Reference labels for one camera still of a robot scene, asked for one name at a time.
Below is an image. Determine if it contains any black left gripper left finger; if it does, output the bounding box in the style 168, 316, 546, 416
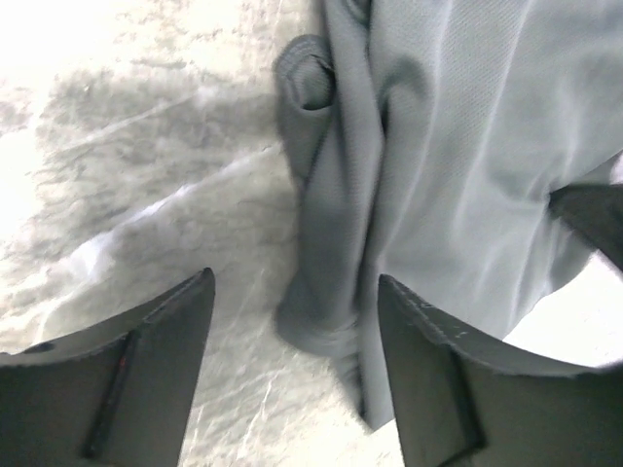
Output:
1, 269, 215, 466

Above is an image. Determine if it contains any grey t-shirt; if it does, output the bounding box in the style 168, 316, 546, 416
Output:
275, 1, 622, 429

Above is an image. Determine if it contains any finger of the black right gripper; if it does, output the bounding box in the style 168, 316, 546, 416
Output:
549, 184, 622, 270

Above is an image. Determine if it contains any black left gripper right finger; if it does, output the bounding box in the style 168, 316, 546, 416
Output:
378, 275, 622, 466

